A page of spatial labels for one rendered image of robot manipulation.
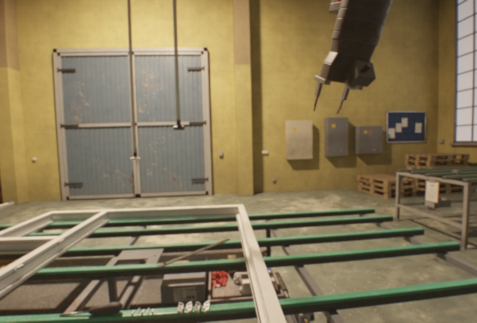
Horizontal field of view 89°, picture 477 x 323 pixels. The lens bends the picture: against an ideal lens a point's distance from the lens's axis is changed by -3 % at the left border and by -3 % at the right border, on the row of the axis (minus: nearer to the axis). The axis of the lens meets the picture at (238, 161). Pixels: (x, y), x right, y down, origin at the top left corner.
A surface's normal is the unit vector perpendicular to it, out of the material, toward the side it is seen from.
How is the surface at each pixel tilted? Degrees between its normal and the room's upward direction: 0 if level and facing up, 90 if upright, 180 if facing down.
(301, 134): 90
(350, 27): 100
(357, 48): 122
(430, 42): 90
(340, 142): 90
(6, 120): 90
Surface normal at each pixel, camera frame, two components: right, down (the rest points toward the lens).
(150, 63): 0.09, 0.07
